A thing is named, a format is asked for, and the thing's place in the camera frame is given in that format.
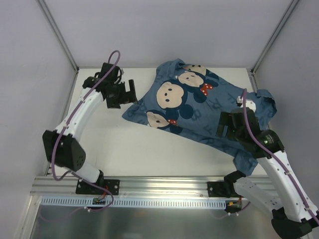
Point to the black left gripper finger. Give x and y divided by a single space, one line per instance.
130 98
131 90

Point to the blue cartoon print pillowcase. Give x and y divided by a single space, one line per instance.
187 100

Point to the aluminium frame post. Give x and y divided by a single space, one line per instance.
57 33
275 34

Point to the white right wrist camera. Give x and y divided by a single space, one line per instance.
248 103

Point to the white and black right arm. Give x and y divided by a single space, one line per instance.
293 214

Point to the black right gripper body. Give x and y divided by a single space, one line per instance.
225 125

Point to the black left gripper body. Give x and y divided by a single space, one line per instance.
123 93

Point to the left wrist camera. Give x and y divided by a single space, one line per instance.
121 72

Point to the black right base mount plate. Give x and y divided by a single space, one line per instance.
221 189

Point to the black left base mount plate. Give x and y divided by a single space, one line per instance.
111 185

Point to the left aluminium frame post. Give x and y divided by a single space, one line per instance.
57 33

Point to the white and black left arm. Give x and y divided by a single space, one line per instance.
62 147

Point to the right aluminium frame post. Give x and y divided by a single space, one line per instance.
275 34

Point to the white slotted cable duct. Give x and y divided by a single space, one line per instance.
134 203

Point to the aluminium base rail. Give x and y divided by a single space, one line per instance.
133 187

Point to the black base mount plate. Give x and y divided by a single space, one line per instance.
111 185
221 189

